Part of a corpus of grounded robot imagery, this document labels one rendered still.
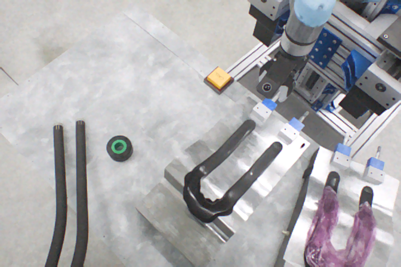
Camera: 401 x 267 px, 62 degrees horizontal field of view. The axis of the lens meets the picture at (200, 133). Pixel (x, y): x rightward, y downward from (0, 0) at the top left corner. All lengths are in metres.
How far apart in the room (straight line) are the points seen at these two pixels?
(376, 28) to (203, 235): 0.92
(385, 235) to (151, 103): 0.82
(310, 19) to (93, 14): 2.03
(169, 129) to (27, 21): 1.76
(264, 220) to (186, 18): 1.75
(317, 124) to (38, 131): 1.38
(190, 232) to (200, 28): 1.72
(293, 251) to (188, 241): 0.29
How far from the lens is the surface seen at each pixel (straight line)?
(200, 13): 2.54
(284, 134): 1.05
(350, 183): 1.13
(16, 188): 2.11
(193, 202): 0.98
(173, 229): 0.98
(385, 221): 1.13
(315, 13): 0.72
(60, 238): 1.00
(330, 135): 1.94
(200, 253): 0.98
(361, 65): 1.30
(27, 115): 1.27
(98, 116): 1.19
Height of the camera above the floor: 1.83
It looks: 66 degrees down
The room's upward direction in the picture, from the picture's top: 6 degrees clockwise
